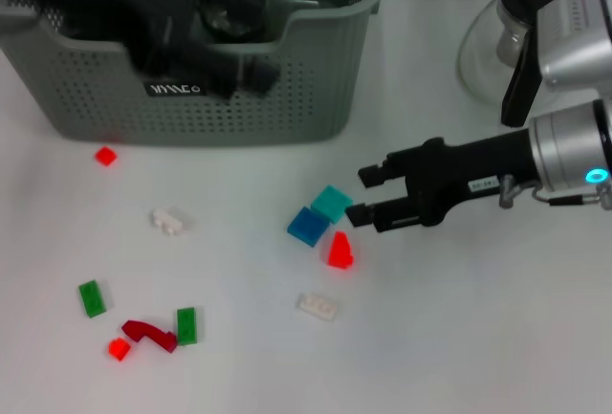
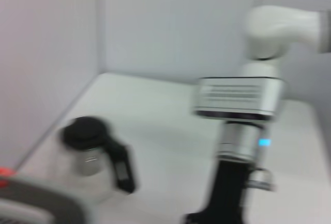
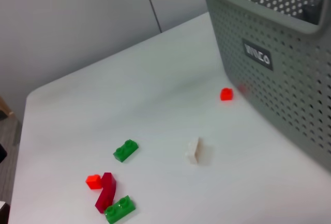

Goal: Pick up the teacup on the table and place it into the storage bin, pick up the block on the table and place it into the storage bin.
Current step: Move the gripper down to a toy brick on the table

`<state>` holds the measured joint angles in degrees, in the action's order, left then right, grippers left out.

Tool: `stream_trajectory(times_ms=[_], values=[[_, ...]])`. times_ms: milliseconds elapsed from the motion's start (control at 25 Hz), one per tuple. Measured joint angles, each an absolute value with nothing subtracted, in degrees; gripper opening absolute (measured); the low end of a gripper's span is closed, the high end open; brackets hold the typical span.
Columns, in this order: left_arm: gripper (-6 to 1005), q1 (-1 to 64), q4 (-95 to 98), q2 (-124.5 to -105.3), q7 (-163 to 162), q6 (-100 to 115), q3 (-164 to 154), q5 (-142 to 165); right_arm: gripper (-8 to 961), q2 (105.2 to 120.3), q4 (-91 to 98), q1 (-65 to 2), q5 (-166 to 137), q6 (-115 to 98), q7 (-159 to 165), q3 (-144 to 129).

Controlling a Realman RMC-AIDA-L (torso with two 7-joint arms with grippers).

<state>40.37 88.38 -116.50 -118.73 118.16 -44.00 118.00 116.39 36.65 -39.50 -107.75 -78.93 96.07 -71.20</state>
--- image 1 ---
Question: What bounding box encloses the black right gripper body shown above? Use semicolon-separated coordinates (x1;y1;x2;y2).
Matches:
385;136;540;228

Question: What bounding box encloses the teal square building block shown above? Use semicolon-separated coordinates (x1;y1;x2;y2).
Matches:
310;185;354;224

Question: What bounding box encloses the glass teacup black sleeve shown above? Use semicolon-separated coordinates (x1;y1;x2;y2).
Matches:
196;0;270;41

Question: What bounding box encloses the small white building block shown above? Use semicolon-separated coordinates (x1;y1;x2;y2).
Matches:
150;207;187;237

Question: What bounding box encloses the green building block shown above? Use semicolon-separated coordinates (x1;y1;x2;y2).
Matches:
175;307;198;347
77;279;107;319

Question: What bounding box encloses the dark red arch block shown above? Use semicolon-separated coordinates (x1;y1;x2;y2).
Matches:
120;320;179;354

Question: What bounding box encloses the bright red small cube block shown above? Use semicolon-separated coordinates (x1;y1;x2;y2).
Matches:
107;338;133;362

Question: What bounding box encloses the grey perforated storage bin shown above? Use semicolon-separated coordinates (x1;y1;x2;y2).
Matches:
0;0;386;147

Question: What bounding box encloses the bright red slope block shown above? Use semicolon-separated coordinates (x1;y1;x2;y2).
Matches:
327;230;358;271

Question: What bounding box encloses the blue square building block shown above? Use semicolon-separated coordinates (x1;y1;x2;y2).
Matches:
286;207;331;248

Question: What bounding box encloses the white flat plate block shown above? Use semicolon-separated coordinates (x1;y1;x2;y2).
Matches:
295;292;340;322

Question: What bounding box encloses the small red building block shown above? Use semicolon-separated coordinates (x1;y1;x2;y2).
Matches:
94;145;120;167

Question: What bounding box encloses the glass teapot black lid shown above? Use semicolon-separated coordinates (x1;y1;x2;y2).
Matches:
456;0;580;128

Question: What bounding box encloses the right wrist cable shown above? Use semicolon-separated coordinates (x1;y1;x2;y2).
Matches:
498;174;612;212

